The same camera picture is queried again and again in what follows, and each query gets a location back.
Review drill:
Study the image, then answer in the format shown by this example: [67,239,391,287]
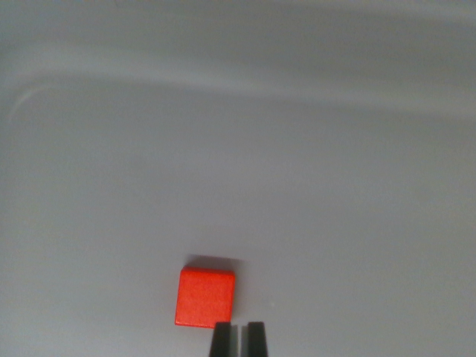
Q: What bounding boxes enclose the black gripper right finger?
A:
[241,321,269,357]

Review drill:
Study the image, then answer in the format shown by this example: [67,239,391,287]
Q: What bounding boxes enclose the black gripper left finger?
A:
[210,321,239,357]

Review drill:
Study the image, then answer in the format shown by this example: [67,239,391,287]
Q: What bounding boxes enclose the red wooden block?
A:
[174,265,237,329]

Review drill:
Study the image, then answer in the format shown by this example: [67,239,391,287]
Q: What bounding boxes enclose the grey plastic bin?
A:
[0,0,476,357]

